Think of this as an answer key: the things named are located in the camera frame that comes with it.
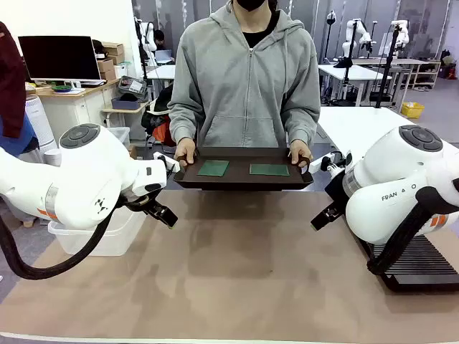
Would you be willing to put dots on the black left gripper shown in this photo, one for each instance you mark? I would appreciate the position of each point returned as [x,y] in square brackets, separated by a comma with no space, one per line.
[141,202]

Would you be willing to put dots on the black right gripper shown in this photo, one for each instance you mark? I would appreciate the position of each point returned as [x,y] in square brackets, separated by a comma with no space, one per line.
[337,193]

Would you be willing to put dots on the square green PCB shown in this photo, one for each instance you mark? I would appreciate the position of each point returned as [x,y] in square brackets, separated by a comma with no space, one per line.
[213,168]

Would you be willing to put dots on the wide green PCB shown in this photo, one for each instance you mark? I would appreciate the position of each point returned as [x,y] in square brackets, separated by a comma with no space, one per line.
[269,169]

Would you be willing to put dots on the dark brown serving tray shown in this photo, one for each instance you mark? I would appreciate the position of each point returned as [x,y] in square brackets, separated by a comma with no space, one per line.
[244,181]

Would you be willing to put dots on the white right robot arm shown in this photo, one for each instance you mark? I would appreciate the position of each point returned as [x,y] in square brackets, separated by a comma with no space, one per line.
[391,179]

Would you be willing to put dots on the person's left forearm grey sleeve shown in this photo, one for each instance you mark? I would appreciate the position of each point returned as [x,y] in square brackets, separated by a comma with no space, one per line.
[305,122]

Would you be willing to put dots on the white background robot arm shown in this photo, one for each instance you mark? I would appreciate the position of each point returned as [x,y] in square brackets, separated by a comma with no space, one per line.
[148,36]

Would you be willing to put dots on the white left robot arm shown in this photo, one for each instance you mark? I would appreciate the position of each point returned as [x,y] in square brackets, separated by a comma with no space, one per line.
[89,172]

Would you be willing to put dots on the stacked cardboard boxes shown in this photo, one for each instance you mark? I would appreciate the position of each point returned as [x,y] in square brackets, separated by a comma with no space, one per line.
[109,61]

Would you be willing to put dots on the person's right hand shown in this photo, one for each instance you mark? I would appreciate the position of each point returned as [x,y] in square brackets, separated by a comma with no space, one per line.
[185,152]

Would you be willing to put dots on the person's left hand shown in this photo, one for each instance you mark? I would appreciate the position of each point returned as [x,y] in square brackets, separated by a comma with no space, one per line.
[299,152]

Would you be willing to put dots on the clear plastic box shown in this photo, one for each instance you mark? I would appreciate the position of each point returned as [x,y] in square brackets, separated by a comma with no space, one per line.
[114,236]

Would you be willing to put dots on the chair with piled clothes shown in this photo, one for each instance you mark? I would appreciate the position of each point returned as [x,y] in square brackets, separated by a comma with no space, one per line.
[157,118]

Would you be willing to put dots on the black slotted PCB rack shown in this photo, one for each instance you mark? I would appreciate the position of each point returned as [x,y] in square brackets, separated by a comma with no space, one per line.
[423,265]

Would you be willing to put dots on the small cart with blue tray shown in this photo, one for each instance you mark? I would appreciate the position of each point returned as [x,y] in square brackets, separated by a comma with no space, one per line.
[125,107]

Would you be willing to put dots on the small white cylinder container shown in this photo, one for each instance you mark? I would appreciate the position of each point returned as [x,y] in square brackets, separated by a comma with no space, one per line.
[53,157]

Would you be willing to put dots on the white cabinet with wooden top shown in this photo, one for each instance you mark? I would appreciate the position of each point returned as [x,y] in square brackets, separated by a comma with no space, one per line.
[79,107]

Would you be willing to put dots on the yellow plastic basket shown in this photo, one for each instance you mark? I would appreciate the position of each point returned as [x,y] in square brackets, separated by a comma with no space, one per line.
[412,109]

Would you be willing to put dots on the white background desk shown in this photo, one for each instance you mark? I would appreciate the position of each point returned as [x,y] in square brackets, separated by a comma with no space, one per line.
[163,71]

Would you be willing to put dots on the white background table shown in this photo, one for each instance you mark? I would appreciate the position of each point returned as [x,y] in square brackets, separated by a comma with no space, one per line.
[355,73]

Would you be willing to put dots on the black tripod stand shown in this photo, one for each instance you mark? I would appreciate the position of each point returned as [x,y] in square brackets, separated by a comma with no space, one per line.
[387,71]
[349,68]

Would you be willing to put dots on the white cylindrical air purifier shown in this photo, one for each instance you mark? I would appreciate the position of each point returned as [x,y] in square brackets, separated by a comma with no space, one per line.
[37,122]

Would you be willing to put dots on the person's grey hoodie torso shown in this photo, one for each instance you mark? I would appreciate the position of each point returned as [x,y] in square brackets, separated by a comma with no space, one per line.
[244,79]

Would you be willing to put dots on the green round dish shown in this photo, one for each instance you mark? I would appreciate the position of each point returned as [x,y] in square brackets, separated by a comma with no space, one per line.
[62,87]

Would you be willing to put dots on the black computer monitor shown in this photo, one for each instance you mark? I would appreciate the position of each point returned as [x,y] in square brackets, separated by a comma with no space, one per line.
[59,57]

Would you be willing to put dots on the white background robot on stand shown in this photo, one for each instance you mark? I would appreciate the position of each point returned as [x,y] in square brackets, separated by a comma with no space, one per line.
[399,36]

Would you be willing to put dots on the bystander in maroon top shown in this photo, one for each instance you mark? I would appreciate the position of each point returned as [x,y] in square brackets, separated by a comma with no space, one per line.
[10,82]

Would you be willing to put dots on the black face mask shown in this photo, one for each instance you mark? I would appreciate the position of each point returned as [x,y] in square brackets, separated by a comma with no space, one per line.
[251,4]

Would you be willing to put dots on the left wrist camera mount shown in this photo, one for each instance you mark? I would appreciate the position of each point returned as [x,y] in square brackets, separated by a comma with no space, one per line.
[168,163]

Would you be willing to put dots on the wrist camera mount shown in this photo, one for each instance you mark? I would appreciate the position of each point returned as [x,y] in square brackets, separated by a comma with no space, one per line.
[168,163]
[331,163]

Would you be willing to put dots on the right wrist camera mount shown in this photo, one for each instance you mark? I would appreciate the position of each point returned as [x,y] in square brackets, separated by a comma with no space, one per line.
[331,163]

